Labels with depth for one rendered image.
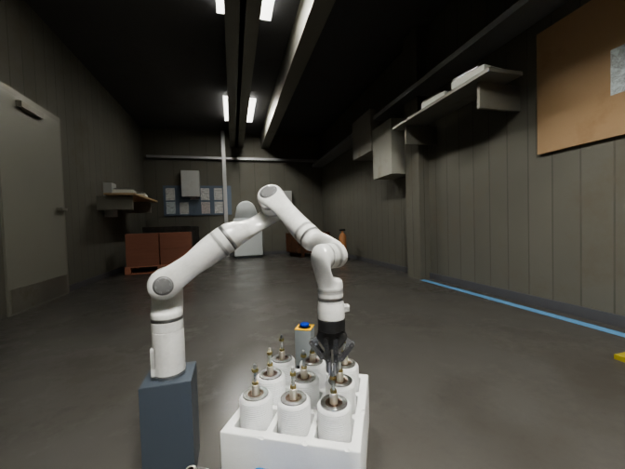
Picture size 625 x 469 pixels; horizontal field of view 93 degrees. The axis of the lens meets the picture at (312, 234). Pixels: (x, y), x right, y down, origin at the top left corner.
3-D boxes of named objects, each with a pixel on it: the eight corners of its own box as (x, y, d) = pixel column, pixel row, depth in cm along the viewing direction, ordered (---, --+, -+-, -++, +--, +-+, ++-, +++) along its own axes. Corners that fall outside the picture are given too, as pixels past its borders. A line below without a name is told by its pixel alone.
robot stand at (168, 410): (142, 492, 84) (138, 389, 83) (155, 456, 98) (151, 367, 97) (195, 480, 88) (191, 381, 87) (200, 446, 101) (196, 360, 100)
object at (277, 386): (260, 418, 105) (259, 368, 104) (287, 417, 105) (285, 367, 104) (255, 437, 95) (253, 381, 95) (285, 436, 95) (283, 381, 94)
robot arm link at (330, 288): (325, 305, 75) (348, 298, 81) (324, 245, 75) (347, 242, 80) (307, 300, 80) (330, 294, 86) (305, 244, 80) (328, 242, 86)
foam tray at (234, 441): (221, 494, 83) (219, 431, 82) (272, 408, 121) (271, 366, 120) (362, 522, 74) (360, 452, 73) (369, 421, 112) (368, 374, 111)
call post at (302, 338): (296, 402, 125) (294, 329, 124) (300, 393, 132) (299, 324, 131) (312, 404, 123) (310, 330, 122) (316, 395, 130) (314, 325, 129)
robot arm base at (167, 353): (149, 383, 86) (146, 326, 86) (157, 368, 95) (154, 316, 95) (183, 378, 89) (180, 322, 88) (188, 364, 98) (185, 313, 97)
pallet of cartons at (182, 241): (136, 269, 579) (134, 233, 577) (198, 265, 609) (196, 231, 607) (120, 275, 500) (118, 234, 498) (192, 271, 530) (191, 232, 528)
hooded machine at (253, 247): (261, 255, 781) (259, 202, 776) (264, 257, 723) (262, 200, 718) (234, 257, 762) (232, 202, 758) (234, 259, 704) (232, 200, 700)
